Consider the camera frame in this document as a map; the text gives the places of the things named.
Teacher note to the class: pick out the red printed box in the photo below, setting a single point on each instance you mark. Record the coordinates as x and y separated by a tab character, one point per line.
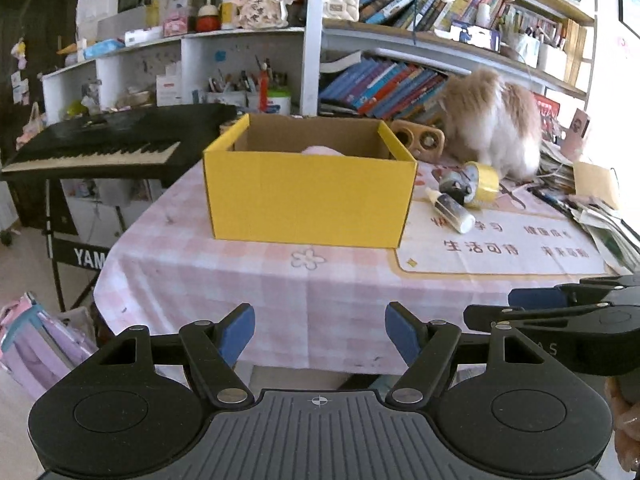
547	110

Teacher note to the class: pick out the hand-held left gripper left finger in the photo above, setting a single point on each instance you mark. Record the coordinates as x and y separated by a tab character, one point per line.
240	330

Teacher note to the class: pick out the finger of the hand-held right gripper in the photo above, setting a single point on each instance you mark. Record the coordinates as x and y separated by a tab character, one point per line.
532	297
485	316

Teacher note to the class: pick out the pink checked cloth desktop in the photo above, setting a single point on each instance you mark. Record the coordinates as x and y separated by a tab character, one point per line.
200	285

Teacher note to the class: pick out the small pink hanging bag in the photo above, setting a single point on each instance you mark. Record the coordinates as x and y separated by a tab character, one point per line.
31	130

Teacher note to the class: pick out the scissors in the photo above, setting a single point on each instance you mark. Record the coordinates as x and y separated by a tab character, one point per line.
512	196

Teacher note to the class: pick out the white pen holder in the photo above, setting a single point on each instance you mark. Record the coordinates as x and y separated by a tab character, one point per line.
552	62

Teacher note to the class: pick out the brown paper envelope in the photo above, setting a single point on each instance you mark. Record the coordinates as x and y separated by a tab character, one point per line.
595	185

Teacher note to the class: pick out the pink cartoon container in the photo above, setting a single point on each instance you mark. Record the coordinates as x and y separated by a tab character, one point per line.
576	132

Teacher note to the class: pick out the yellow tape roll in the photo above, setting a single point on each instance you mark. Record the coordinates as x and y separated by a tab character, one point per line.
487	180

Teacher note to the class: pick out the blue and white box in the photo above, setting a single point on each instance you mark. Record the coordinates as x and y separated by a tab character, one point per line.
475	36

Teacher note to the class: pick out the cup of brushes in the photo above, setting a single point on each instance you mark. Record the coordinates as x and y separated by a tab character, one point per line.
227	95

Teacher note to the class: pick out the white box with red label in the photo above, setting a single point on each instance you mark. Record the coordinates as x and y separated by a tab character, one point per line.
169	85

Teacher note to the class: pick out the small grey gadget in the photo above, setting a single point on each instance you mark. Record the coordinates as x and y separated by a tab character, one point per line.
455	182

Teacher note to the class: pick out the red and white figurine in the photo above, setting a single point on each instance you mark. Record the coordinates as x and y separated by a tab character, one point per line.
206	19

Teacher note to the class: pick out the row of blue books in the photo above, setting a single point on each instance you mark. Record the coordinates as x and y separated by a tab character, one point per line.
380	87

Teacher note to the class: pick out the black electronic piano keyboard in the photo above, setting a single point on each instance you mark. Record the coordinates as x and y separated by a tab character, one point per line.
100	135

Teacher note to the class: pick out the bunch of pens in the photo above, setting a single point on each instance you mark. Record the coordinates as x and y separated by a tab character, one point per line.
550	200

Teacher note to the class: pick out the black keyboard stand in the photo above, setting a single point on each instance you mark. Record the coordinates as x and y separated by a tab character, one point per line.
75	255

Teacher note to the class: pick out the glue bottle with white cap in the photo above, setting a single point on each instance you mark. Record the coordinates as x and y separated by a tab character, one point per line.
452	210

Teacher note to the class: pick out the yellow cardboard box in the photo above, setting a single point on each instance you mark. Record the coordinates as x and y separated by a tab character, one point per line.
300	200

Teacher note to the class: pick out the pink plush toy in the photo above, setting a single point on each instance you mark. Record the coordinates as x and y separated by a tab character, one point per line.
320	150

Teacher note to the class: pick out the white shelving unit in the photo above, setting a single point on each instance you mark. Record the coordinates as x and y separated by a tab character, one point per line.
312	35

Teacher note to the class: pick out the row of mixed colour books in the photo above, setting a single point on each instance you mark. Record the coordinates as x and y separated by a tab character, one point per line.
420	2

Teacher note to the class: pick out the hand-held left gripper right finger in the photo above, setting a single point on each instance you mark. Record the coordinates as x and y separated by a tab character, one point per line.
402	332

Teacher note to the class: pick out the white plastic tub green lid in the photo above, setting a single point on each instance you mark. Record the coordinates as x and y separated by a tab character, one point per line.
278	102

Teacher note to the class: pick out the orange and white cat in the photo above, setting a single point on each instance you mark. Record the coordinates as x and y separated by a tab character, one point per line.
495	120

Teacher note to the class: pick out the blue tissue pack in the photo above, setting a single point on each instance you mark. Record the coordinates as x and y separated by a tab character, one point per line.
102	50

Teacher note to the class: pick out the person's right hand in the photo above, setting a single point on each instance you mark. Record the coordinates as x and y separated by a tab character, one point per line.
627	425

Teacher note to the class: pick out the pink and purple backpack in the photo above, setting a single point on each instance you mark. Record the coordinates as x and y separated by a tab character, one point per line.
40	345

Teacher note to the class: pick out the pile of papers and books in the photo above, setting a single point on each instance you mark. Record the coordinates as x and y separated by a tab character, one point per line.
600	225

